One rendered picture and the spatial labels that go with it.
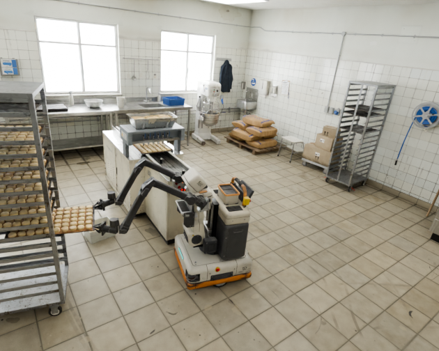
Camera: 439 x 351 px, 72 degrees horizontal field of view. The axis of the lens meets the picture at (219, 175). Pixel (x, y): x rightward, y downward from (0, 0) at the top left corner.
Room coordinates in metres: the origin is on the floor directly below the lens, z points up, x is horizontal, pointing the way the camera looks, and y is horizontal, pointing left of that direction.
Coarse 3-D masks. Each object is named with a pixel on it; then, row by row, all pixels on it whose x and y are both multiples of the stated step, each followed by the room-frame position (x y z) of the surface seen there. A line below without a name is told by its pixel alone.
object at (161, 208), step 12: (168, 156) 3.57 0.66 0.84; (168, 168) 3.20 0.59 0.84; (180, 168) 3.23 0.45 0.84; (168, 180) 2.86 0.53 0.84; (156, 192) 3.11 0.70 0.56; (156, 204) 3.10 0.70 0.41; (168, 204) 2.87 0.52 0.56; (156, 216) 3.10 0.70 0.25; (168, 216) 2.87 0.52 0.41; (180, 216) 2.95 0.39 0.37; (156, 228) 3.18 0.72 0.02; (168, 228) 2.87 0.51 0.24; (180, 228) 2.96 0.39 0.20; (168, 240) 2.90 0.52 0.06
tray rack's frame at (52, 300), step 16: (0, 96) 1.77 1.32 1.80; (16, 96) 1.80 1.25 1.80; (16, 272) 2.10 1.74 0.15; (32, 272) 2.12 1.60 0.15; (64, 272) 2.15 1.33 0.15; (0, 288) 1.90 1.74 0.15; (32, 288) 1.93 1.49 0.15; (48, 288) 1.95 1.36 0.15; (64, 288) 1.97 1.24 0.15; (0, 304) 1.74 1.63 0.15; (16, 304) 1.76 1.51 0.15; (32, 304) 1.77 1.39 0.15; (48, 304) 1.79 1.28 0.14
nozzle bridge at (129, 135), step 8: (120, 128) 3.57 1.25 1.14; (128, 128) 3.48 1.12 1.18; (152, 128) 3.57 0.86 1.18; (160, 128) 3.61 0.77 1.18; (168, 128) 3.64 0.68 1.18; (176, 128) 3.67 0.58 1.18; (184, 128) 3.72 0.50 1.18; (120, 136) 3.58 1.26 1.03; (128, 136) 3.32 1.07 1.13; (136, 136) 3.46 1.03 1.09; (144, 136) 3.51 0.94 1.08; (152, 136) 3.57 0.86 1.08; (160, 136) 3.63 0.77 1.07; (176, 136) 3.76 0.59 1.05; (184, 136) 3.72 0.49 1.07; (128, 144) 3.32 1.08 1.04; (176, 144) 3.82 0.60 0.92; (128, 152) 3.42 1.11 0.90
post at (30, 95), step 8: (32, 96) 1.84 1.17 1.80; (32, 104) 1.83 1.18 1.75; (32, 112) 1.83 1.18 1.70; (32, 120) 1.83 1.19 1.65; (40, 144) 1.85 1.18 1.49; (40, 152) 1.84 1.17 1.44; (40, 160) 1.83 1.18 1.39; (40, 168) 1.83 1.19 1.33; (40, 176) 1.83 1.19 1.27; (48, 192) 1.86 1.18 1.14; (48, 200) 1.84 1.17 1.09; (48, 208) 1.83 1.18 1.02; (48, 216) 1.83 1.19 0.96; (48, 224) 1.83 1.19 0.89; (56, 248) 1.85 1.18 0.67; (56, 256) 1.83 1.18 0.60; (56, 264) 1.83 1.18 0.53; (56, 272) 1.83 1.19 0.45; (64, 296) 1.86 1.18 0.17
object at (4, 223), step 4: (52, 200) 2.22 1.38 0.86; (4, 220) 1.87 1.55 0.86; (8, 220) 1.85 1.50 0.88; (12, 220) 1.85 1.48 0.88; (16, 220) 1.86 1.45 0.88; (20, 220) 1.87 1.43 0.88; (24, 220) 1.88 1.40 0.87; (28, 220) 1.88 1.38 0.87; (32, 220) 1.90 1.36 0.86; (36, 220) 1.88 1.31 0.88; (40, 220) 1.88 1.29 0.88; (44, 220) 1.89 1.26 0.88; (0, 224) 1.79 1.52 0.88; (4, 224) 1.79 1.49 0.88; (8, 224) 1.80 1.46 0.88; (12, 224) 1.83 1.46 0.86; (16, 224) 1.81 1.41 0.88; (20, 224) 1.83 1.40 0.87; (24, 224) 1.82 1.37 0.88; (28, 224) 1.83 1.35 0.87; (32, 224) 1.84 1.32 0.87
